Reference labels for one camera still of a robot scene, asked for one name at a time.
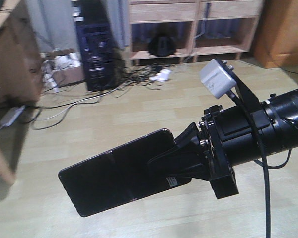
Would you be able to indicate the cardboard box with cables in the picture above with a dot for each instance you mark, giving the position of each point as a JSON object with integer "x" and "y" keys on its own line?
{"x": 61, "y": 68}

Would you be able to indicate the grey usb hub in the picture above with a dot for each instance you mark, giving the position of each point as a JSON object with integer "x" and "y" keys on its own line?
{"x": 9, "y": 118}

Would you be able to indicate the white power strip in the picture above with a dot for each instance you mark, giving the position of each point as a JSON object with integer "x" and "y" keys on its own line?
{"x": 162, "y": 76}

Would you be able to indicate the black smartphone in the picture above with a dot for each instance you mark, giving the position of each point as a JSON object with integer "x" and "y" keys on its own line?
{"x": 119, "y": 175}

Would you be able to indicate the black desktop computer tower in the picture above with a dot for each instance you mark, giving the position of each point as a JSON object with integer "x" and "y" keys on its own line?
{"x": 102, "y": 68}

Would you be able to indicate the black wifi router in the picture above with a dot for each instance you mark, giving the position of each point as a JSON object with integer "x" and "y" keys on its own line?
{"x": 162, "y": 46}

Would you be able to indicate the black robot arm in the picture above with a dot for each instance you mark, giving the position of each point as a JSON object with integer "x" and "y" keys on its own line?
{"x": 277, "y": 123}

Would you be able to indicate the wooden table leg frame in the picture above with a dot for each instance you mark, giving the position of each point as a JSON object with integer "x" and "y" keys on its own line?
{"x": 20, "y": 84}

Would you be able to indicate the wooden shelf desk unit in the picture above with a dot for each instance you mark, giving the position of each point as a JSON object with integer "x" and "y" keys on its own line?
{"x": 197, "y": 27}

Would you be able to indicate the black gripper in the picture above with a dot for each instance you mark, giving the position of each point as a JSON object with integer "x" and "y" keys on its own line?
{"x": 233, "y": 142}

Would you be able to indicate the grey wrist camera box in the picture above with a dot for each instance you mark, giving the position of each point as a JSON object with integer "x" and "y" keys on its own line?
{"x": 216, "y": 79}

